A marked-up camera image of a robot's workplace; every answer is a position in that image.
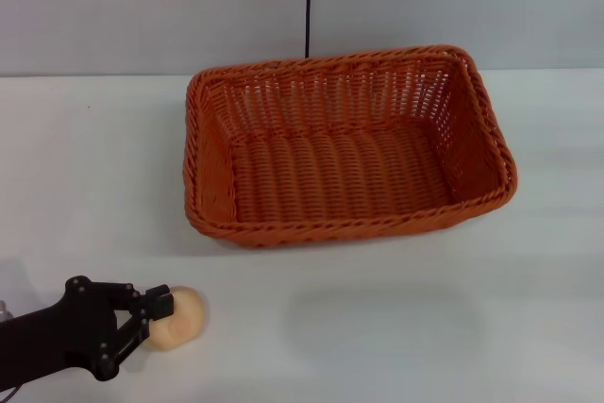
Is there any tan round bread roll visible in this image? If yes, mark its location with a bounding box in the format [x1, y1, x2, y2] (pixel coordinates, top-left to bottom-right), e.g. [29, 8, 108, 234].
[141, 284, 210, 353]

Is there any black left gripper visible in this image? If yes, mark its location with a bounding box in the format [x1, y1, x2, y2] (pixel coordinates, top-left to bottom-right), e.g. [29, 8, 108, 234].
[0, 275, 176, 383]

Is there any orange woven wicker basket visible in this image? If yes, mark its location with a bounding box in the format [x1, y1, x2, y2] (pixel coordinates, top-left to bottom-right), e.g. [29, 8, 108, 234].
[182, 43, 520, 251]

